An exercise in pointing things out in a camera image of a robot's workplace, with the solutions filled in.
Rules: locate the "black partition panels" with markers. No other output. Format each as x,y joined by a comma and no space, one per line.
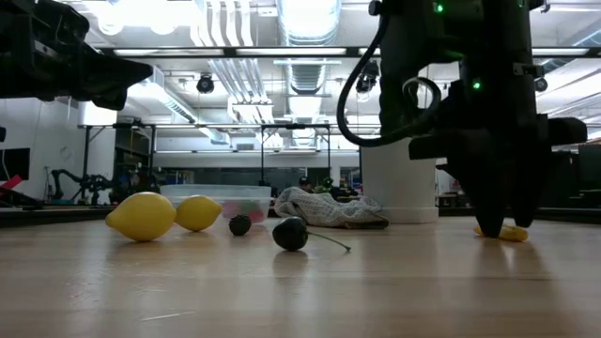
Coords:
587,178

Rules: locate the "yellow lemon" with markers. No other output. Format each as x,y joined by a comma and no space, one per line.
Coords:
141,216
199,213

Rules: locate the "red strawberry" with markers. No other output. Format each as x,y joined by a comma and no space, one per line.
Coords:
258,215

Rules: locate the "grey crumpled cloth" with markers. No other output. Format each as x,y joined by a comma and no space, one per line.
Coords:
324,209

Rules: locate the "small red fruit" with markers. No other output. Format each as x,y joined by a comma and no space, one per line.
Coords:
233,208

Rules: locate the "person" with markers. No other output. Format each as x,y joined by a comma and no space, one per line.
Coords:
305,183

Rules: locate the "pink flat item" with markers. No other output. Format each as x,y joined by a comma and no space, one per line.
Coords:
11,182

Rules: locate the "clear plastic tupperware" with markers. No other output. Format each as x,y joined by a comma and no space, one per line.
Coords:
244,192

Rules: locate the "black background frame stand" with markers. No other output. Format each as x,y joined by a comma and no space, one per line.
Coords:
296,126

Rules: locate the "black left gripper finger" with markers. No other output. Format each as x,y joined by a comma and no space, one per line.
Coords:
110,100
115,72

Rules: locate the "small yellow pepper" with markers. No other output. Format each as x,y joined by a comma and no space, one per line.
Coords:
514,234

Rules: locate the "black monitor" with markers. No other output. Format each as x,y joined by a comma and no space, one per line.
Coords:
14,164

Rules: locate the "dark blackberry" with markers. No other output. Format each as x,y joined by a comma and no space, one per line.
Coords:
240,225

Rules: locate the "dark shelf rack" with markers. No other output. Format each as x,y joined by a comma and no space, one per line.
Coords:
134,141

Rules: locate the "white plant pot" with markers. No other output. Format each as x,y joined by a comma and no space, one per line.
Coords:
399,188

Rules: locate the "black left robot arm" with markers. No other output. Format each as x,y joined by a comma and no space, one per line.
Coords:
7,56

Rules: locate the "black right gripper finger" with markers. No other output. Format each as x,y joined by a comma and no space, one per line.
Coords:
486,197
527,192

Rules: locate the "black ceiling spotlight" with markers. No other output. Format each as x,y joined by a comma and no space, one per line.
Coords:
542,84
205,84
368,77

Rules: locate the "dark cherry with stem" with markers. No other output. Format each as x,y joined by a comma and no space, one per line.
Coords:
290,234

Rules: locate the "background black robot arm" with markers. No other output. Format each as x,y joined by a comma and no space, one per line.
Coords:
61,180
96,183

